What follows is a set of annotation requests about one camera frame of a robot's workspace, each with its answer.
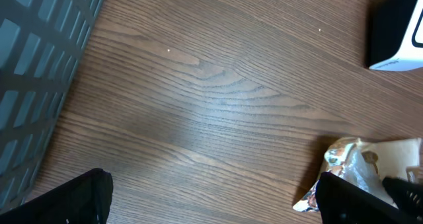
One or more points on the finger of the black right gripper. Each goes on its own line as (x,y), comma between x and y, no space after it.
(406,195)

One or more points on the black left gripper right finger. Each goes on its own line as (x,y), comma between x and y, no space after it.
(341,202)

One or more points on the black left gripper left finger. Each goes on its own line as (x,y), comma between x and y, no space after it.
(84,200)

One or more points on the brown white wrapper packet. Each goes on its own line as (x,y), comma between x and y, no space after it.
(335,161)

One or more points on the brown Pantree pouch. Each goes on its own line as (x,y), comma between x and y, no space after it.
(367,164)

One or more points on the grey plastic mesh basket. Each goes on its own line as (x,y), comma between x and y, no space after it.
(42,44)

